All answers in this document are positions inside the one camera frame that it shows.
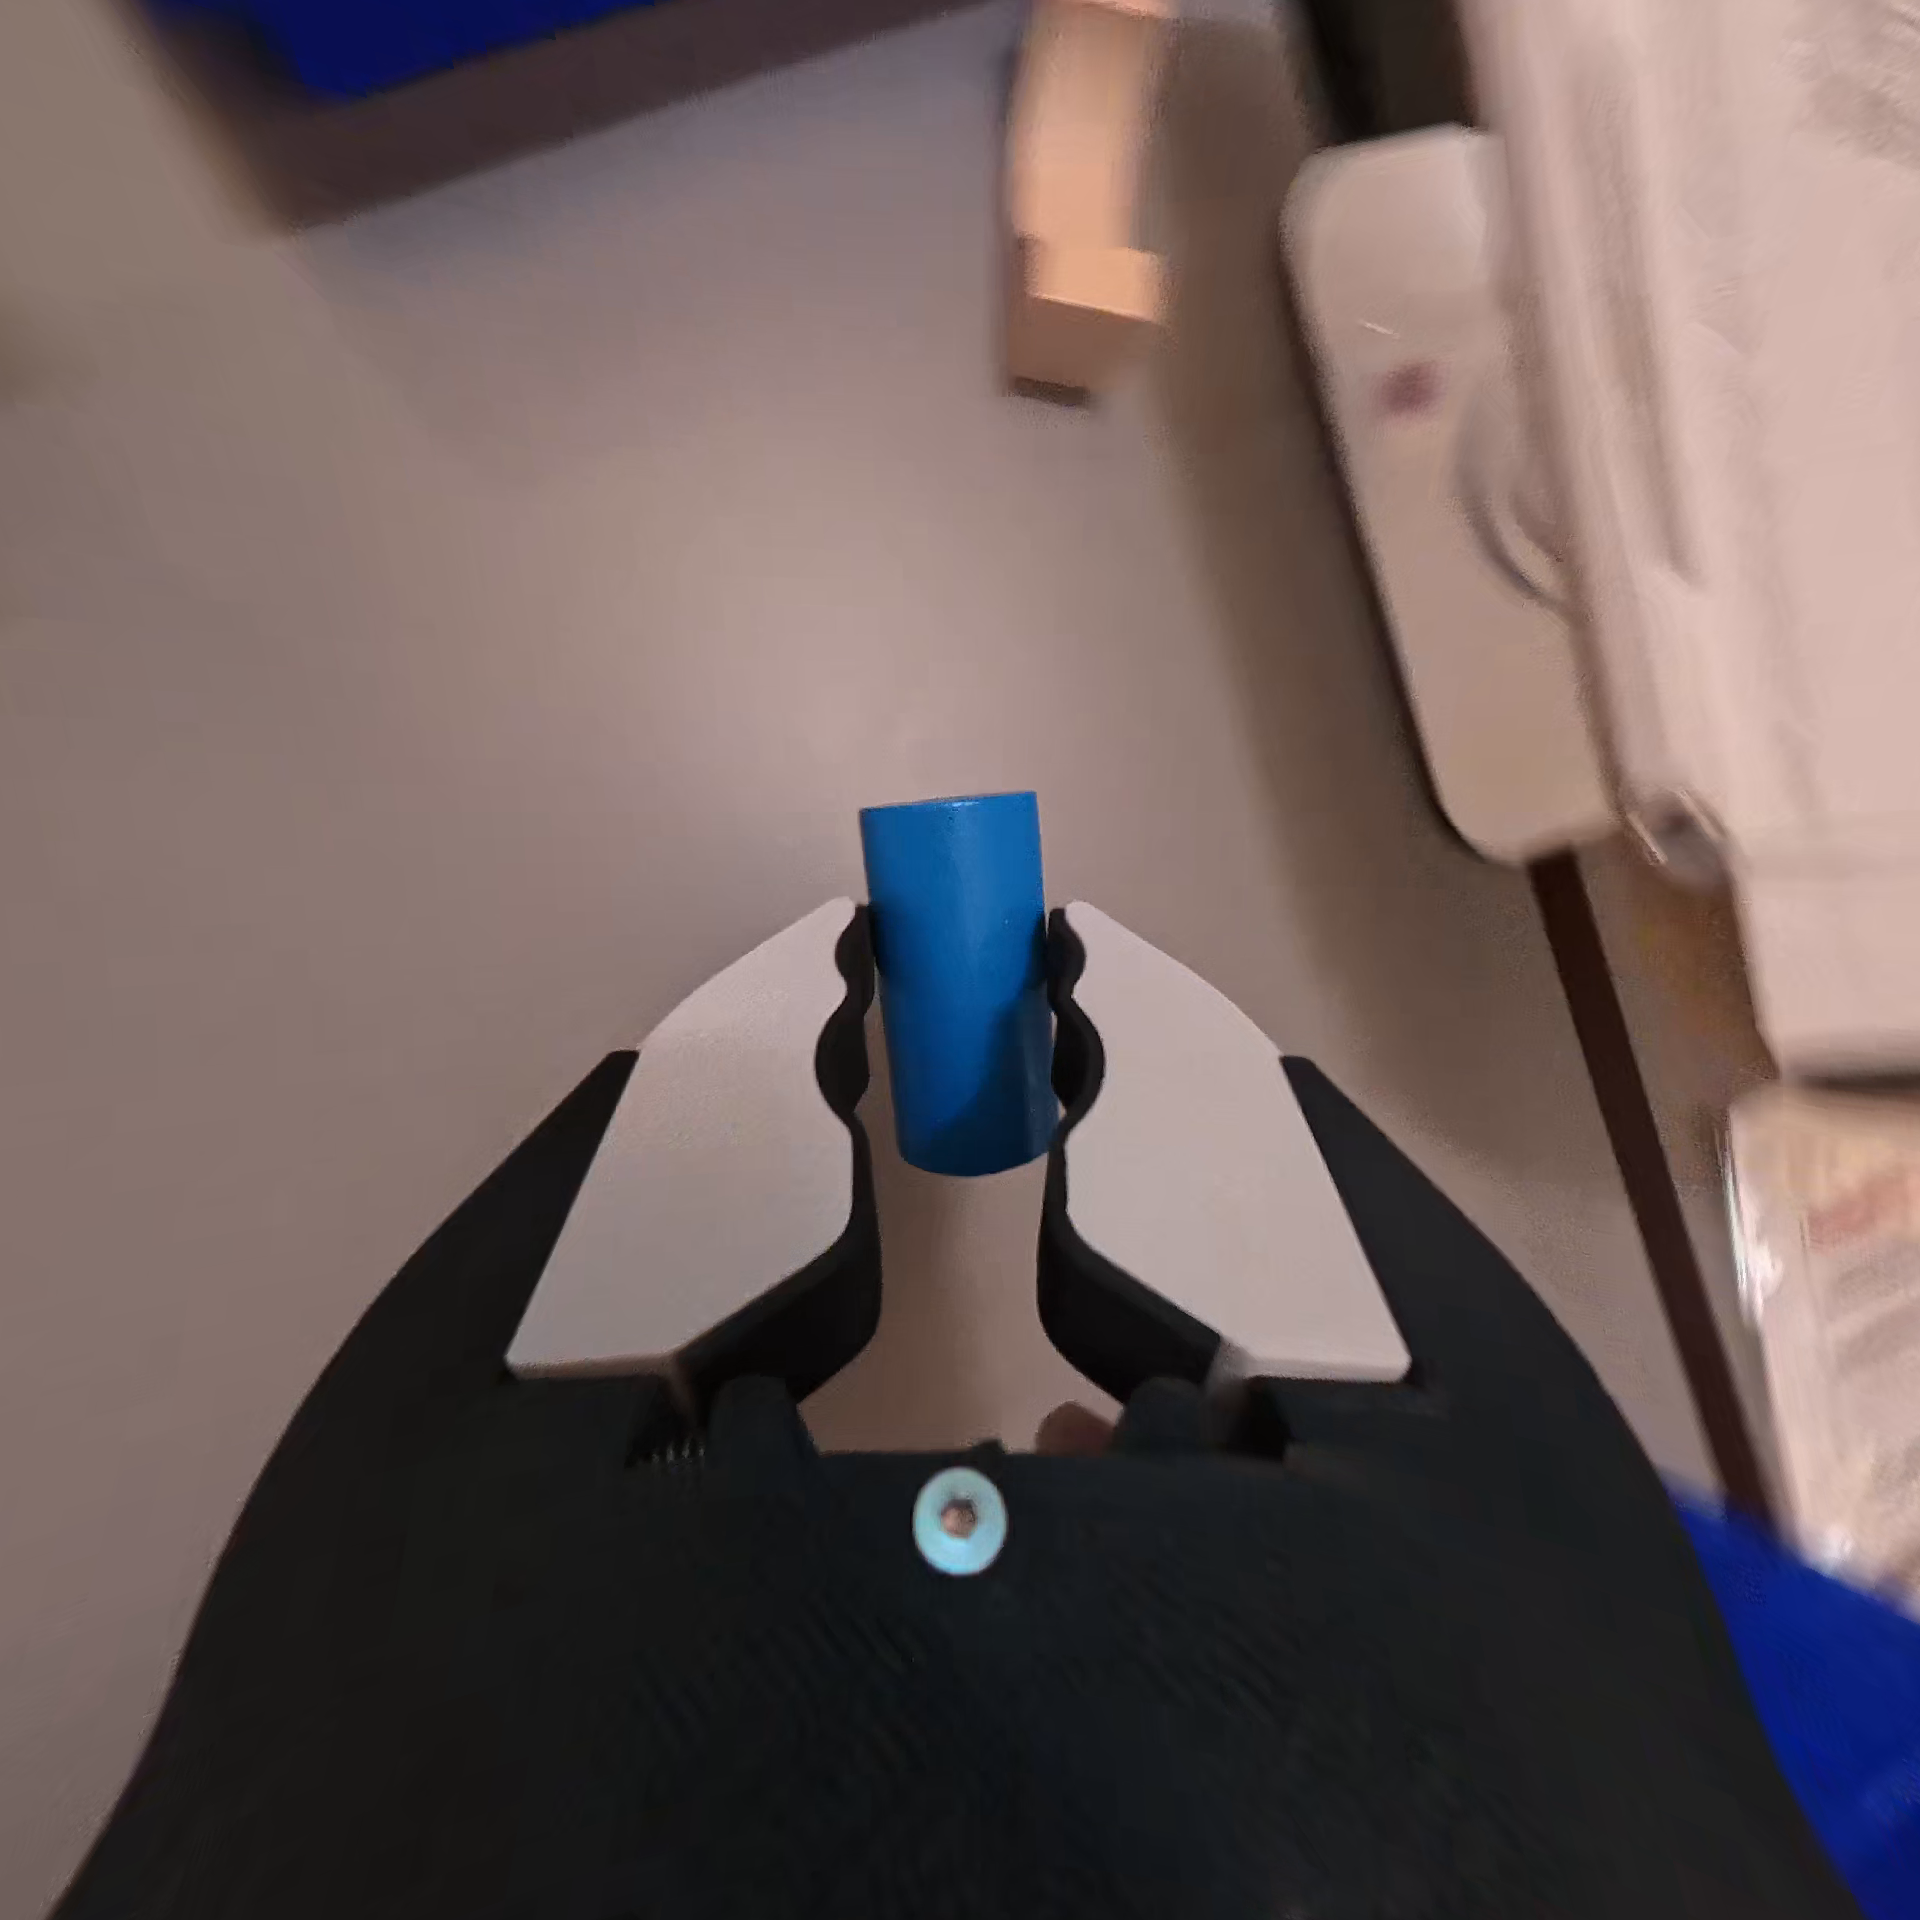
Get leaflet in plastic sleeve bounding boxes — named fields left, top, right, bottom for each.
left=1726, top=1096, right=1920, bottom=1578

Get blue wooden cylinder block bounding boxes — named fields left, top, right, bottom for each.
left=856, top=791, right=1058, bottom=1177

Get blue plastic storage bin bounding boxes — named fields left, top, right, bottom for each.
left=1670, top=1477, right=1920, bottom=1920
left=135, top=0, right=676, bottom=108

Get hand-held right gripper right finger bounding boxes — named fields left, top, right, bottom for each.
left=1038, top=901, right=1414, bottom=1419

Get natural wooden arch block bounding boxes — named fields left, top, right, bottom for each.
left=1000, top=0, right=1180, bottom=407

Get printed instruction sheet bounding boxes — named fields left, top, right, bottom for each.
left=1476, top=0, right=1920, bottom=1074

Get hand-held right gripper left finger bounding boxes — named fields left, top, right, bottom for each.
left=504, top=897, right=880, bottom=1412

